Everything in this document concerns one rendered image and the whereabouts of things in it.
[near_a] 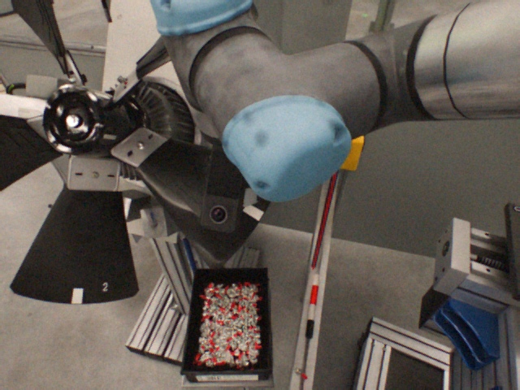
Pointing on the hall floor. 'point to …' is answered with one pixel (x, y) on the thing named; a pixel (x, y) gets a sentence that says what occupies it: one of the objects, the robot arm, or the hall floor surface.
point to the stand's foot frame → (174, 327)
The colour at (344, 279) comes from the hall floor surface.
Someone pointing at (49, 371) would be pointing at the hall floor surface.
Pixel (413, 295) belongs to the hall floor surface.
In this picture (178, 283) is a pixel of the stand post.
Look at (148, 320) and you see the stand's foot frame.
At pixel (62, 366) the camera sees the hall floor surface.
